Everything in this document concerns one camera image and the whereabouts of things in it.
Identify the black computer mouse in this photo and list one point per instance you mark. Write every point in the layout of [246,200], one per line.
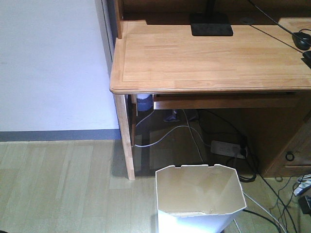
[302,40]

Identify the black monitor with stand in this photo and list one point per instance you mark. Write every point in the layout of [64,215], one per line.
[210,23]

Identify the white blue cylinder container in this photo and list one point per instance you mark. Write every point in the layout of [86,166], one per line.
[144,102]

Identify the white power strip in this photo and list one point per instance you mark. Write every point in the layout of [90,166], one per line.
[228,149]

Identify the wooden desk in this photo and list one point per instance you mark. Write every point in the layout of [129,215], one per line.
[257,70]

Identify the white plastic trash bin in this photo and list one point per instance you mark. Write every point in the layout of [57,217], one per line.
[197,198]

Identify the black keyboard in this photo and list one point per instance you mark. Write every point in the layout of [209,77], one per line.
[307,58]

